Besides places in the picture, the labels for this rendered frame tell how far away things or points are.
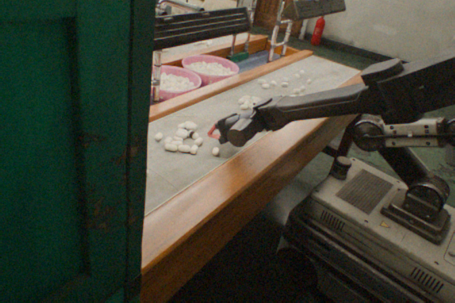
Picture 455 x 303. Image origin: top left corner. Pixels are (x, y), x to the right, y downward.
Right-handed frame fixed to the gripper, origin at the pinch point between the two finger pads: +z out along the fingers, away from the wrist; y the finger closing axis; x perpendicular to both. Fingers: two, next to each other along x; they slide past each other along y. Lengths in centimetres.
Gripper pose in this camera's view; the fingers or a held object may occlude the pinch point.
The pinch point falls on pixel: (210, 134)
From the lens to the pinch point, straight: 110.7
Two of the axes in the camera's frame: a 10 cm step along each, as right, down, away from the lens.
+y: -5.7, 3.2, -7.5
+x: 3.9, 9.2, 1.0
